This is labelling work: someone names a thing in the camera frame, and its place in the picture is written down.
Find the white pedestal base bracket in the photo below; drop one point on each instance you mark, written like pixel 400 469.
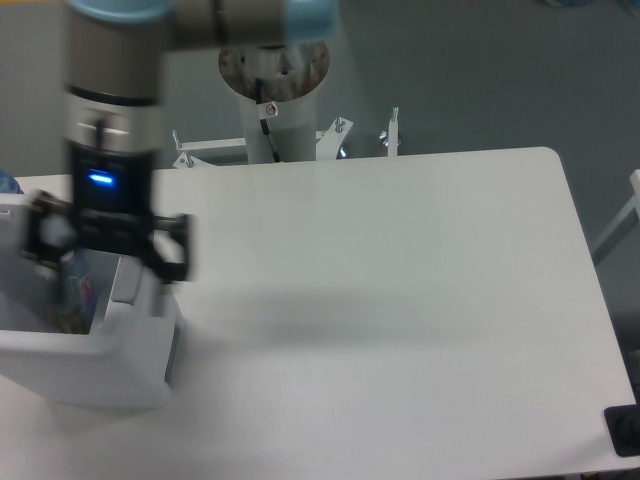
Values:
pixel 295 145

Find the black clamp at table edge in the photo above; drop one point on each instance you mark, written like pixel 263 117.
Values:
pixel 623 426

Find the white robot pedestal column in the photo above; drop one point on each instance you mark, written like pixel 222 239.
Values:
pixel 276 87

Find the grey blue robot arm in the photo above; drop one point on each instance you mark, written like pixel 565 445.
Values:
pixel 115 49

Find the white frame at right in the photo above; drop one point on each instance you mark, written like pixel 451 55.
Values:
pixel 621 225

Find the blue object at left edge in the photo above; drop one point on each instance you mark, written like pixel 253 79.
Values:
pixel 9 184

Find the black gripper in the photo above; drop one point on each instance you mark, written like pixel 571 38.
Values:
pixel 110 212

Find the clear plastic bottle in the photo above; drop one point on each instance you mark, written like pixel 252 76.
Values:
pixel 74 299

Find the white trash can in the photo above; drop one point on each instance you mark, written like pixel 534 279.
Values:
pixel 126 358

